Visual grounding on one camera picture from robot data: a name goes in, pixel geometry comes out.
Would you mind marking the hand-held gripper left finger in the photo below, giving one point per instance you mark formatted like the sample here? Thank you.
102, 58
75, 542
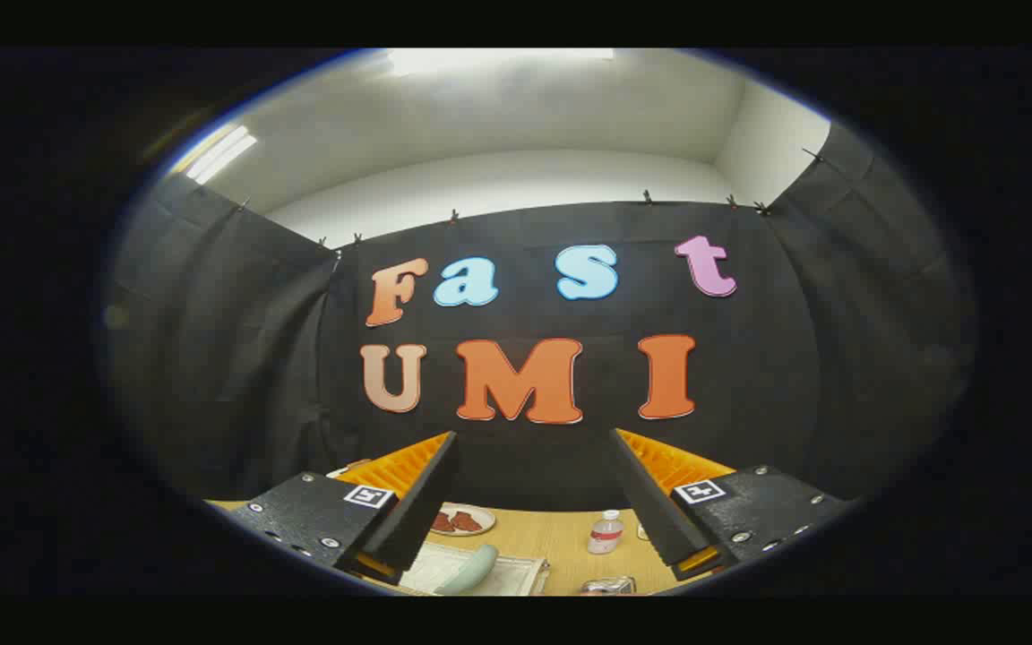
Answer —
422, 502

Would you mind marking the pale green plate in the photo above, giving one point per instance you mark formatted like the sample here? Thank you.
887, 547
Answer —
473, 568

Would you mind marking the brown meat piece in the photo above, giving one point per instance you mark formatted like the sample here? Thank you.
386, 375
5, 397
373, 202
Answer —
467, 522
442, 523

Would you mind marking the small white plate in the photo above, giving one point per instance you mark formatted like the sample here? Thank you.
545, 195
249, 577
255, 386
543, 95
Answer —
471, 511

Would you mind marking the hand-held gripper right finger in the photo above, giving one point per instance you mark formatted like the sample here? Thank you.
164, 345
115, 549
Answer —
650, 506

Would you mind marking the ceiling light panel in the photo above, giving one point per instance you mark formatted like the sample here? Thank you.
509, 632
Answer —
220, 154

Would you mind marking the black backdrop cloth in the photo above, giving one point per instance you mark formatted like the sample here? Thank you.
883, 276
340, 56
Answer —
794, 358

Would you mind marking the clear water bottle red label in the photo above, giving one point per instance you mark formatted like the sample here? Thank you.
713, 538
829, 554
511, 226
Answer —
606, 535

